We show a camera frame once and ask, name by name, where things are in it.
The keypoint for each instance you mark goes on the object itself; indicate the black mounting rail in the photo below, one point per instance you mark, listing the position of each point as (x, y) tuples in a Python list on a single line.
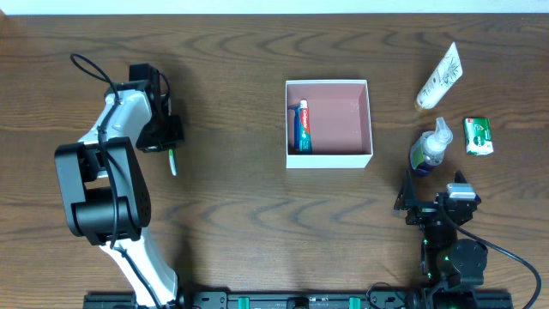
[(377, 298)]

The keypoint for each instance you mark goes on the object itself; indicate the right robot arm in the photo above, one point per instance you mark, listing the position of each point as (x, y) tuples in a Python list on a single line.
[(454, 267)]

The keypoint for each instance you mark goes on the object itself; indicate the clear pump soap bottle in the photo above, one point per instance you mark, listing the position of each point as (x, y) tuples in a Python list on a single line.
[(428, 152)]

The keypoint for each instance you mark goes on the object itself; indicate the red green toothpaste tube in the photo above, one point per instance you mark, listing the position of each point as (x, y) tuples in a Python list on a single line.
[(304, 146)]

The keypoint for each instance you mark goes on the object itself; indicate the blue disposable razor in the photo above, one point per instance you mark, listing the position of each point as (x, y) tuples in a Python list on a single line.
[(296, 125)]

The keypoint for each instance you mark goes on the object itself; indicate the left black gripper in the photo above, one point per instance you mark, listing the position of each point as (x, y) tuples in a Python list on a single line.
[(160, 140)]

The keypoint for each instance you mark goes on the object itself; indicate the green soap bar package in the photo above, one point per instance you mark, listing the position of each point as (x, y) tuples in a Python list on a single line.
[(478, 136)]

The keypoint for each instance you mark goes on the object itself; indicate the green white toothbrush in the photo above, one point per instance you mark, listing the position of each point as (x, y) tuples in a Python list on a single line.
[(173, 163)]

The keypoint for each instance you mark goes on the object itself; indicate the white botanical lotion tube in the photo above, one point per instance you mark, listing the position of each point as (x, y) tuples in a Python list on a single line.
[(445, 75)]

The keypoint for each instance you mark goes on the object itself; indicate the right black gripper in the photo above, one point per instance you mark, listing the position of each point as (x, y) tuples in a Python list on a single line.
[(423, 210)]

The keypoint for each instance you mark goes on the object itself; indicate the white cardboard box pink interior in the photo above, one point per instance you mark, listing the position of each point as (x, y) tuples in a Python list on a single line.
[(340, 123)]

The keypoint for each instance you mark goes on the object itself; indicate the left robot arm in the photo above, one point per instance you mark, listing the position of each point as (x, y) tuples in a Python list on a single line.
[(104, 193)]

